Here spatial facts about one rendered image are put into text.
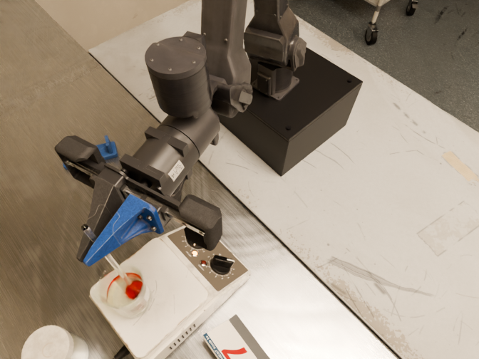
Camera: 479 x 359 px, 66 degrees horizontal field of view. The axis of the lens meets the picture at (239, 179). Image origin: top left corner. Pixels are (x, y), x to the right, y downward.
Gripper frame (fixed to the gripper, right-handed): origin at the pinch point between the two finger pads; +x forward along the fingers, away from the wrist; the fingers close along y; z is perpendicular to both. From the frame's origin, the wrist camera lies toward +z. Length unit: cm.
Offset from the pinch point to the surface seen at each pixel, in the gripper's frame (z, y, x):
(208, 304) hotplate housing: 19.6, -8.9, -2.4
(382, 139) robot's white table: 26, -22, -49
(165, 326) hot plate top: 17.4, -5.9, 3.0
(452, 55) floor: 116, -47, -218
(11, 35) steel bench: 26, 68, -35
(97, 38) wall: 85, 114, -95
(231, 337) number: 24.7, -13.3, -0.9
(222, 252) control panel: 22.5, -6.1, -10.8
